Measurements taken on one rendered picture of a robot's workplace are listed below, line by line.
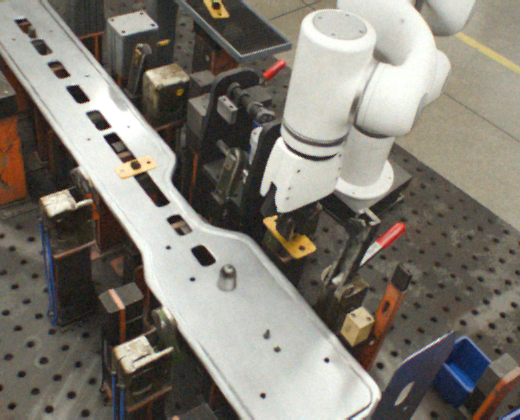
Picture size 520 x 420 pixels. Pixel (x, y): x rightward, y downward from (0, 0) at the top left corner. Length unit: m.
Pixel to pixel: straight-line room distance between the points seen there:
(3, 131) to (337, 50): 1.03
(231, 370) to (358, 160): 0.77
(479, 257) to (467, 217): 0.14
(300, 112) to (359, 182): 0.99
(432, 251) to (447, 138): 1.63
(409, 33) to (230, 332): 0.59
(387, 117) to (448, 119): 2.77
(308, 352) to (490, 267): 0.80
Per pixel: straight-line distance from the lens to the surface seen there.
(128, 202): 1.38
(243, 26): 1.61
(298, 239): 1.01
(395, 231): 1.23
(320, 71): 0.79
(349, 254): 1.18
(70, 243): 1.38
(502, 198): 3.24
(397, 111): 0.79
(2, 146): 1.68
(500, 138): 3.58
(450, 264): 1.85
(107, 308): 1.23
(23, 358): 1.54
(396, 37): 0.90
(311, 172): 0.89
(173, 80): 1.56
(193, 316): 1.21
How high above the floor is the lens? 1.99
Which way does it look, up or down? 45 degrees down
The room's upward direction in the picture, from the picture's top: 11 degrees clockwise
